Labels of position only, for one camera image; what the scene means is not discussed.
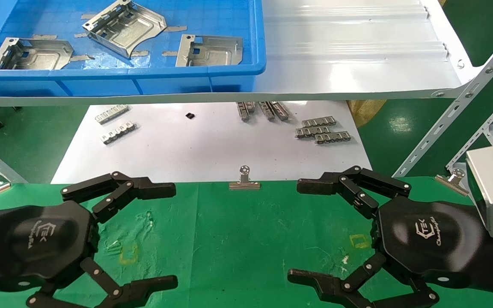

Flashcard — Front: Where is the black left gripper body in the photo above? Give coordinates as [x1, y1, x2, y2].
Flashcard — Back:
[0, 200, 101, 292]

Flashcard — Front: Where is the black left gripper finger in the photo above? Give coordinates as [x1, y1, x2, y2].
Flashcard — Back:
[61, 172, 177, 223]
[26, 257, 179, 308]

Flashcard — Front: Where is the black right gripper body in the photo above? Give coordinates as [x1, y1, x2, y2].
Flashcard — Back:
[372, 196, 487, 288]

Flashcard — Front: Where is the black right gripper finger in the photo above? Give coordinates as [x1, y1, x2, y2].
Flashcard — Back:
[297, 166, 412, 220]
[288, 252, 440, 308]

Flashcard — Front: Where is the curved sheet metal bracket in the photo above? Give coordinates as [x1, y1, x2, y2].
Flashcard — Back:
[82, 0, 167, 59]

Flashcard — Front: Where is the white paper sheet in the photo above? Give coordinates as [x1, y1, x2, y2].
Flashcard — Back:
[51, 101, 372, 184]

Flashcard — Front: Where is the plain grey metal strut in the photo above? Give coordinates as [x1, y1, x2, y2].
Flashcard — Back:
[0, 137, 29, 185]

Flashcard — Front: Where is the green table cloth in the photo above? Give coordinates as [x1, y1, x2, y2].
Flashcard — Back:
[0, 176, 493, 308]

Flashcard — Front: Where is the yellowish plastic bag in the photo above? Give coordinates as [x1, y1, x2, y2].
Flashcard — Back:
[347, 100, 388, 128]

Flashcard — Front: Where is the blue plastic bin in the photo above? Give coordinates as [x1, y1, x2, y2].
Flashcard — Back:
[0, 0, 267, 97]

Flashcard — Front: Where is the narrow perforated white strut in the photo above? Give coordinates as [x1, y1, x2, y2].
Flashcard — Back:
[445, 83, 493, 172]

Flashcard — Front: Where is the white shelf board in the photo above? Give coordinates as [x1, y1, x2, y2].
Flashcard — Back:
[0, 0, 483, 107]

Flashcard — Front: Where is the wide perforated white strut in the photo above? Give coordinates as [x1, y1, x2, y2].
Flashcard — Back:
[392, 21, 493, 178]

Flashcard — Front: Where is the flat sheet metal bracket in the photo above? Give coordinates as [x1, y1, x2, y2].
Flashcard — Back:
[0, 38, 74, 71]
[175, 34, 244, 68]

